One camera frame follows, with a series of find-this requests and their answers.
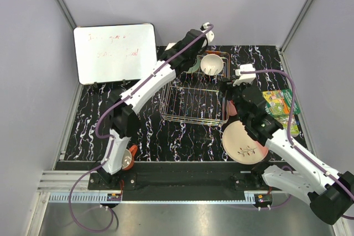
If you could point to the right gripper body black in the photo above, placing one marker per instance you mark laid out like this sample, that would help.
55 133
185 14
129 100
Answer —
234 92

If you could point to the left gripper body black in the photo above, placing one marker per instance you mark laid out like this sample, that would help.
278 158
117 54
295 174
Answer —
177 46

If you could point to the green ceramic bowl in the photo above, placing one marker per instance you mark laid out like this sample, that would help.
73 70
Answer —
195 67

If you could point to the small white bowl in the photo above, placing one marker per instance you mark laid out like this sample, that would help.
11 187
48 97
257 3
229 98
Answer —
211 64

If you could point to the large white plate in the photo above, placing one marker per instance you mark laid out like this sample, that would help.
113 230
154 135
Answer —
170 46

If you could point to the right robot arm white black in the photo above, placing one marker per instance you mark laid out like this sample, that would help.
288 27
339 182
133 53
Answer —
328 192

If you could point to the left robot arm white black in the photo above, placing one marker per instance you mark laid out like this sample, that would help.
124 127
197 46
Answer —
120 122

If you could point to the pink plastic cup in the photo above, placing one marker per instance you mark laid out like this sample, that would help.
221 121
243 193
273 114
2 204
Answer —
231 109

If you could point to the green children's book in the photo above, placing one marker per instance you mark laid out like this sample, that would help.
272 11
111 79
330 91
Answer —
278 106

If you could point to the pink cream floral plate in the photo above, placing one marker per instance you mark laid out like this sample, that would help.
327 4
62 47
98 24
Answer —
240 147

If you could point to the orange mug white inside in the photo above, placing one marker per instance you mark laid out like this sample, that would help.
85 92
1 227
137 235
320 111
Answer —
128 157

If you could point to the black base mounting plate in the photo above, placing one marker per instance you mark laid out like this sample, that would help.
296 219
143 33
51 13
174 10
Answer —
181 181

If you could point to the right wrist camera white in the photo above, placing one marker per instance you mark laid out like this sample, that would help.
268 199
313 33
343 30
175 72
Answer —
244 74

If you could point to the wire dish rack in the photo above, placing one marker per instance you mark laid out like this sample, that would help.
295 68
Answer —
193 98

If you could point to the white whiteboard black frame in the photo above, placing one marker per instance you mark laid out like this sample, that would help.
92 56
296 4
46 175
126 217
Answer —
114 53

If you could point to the grey slotted cable duct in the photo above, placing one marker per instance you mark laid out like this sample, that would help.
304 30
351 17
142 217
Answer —
106 197

